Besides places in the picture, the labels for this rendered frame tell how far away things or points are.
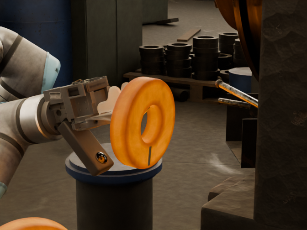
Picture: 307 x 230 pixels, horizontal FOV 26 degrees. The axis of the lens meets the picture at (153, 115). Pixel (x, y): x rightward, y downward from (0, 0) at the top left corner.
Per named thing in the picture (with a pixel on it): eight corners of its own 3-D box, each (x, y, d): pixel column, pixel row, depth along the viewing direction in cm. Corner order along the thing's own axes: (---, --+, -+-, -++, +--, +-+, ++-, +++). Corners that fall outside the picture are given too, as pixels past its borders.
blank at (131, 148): (180, 76, 116) (164, 73, 118) (129, 81, 103) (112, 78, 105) (172, 162, 119) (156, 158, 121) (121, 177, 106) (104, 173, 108)
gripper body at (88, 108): (83, 82, 112) (34, 93, 119) (96, 131, 113) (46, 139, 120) (110, 74, 119) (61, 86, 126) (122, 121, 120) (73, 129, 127)
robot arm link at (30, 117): (27, 148, 123) (61, 135, 130) (45, 145, 120) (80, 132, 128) (14, 101, 122) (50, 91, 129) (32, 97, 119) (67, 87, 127)
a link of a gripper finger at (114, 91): (130, 82, 108) (88, 91, 113) (140, 118, 108) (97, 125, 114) (141, 79, 110) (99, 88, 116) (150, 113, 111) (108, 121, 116)
